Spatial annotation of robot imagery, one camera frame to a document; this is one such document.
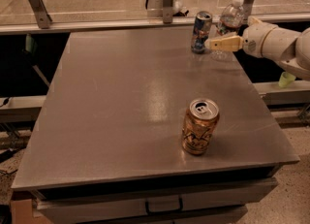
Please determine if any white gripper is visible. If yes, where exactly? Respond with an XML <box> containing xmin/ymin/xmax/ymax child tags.
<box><xmin>204</xmin><ymin>16</ymin><xmax>277</xmax><ymax>58</ymax></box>

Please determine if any clear plastic water bottle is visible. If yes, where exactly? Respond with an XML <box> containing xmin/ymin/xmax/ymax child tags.
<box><xmin>211</xmin><ymin>0</ymin><xmax>246</xmax><ymax>62</ymax></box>

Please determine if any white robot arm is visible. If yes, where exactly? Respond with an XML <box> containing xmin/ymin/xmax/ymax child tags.
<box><xmin>204</xmin><ymin>16</ymin><xmax>310</xmax><ymax>80</ymax></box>

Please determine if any blue redbull can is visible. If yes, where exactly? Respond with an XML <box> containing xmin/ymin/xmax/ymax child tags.
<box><xmin>191</xmin><ymin>11</ymin><xmax>212</xmax><ymax>54</ymax></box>

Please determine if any orange beverage can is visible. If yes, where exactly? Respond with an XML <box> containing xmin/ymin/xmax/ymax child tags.
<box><xmin>182</xmin><ymin>98</ymin><xmax>220</xmax><ymax>155</ymax></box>

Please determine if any horizontal metal rail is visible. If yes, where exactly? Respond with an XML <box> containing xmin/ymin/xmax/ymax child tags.
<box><xmin>0</xmin><ymin>12</ymin><xmax>310</xmax><ymax>35</ymax></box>

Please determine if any middle metal rail bracket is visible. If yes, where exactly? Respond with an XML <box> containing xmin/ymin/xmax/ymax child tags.
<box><xmin>162</xmin><ymin>0</ymin><xmax>175</xmax><ymax>24</ymax></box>

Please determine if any grey drawer with handle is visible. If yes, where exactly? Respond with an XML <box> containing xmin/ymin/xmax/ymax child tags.
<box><xmin>37</xmin><ymin>177</ymin><xmax>278</xmax><ymax>224</ymax></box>

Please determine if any left metal rail bracket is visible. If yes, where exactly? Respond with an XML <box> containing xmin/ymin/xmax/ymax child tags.
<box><xmin>28</xmin><ymin>0</ymin><xmax>52</xmax><ymax>29</ymax></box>

